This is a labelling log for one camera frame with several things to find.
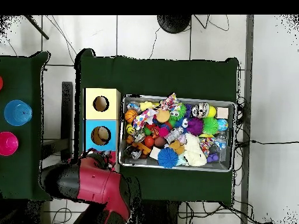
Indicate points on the black tripod leg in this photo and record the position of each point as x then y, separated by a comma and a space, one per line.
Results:
37, 27

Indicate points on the cream waffle cloth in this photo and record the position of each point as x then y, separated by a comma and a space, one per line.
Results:
193, 151

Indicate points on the yellow ball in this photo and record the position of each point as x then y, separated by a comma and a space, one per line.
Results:
212, 111

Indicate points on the black upright panel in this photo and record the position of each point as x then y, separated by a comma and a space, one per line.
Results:
67, 105

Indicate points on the dark green side tablecloth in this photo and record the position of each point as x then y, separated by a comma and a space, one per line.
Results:
21, 70

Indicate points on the wooden box with three holes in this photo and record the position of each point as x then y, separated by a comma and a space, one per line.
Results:
112, 114

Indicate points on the green spiky rubber ball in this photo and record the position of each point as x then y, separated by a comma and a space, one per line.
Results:
210, 125

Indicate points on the black round stand base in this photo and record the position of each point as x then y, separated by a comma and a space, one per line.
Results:
174, 23

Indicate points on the pink plastic cup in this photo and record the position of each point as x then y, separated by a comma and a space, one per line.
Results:
8, 143

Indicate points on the purple knobby rubber ball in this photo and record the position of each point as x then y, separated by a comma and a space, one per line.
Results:
194, 126

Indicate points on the plain wooden block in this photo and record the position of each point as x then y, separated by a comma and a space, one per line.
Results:
222, 113

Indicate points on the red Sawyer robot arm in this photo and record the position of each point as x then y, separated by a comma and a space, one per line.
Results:
98, 182

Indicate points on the orange toy basketball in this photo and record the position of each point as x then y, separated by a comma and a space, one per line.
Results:
130, 116

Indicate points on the blue plastic cup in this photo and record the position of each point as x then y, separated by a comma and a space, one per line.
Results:
18, 112

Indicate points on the blue spiky rubber ball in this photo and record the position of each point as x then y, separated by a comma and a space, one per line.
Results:
167, 158

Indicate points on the blue globe ball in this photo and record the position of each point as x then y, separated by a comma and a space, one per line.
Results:
222, 124

